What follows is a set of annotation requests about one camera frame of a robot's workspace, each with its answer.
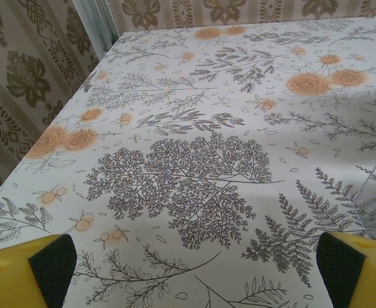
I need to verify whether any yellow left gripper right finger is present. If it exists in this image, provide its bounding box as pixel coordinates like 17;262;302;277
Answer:
316;231;376;308

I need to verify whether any aluminium left corner post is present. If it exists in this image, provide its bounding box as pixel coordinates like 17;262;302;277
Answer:
72;0;119;62

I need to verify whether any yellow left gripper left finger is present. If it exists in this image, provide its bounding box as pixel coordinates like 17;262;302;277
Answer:
0;234;76;308

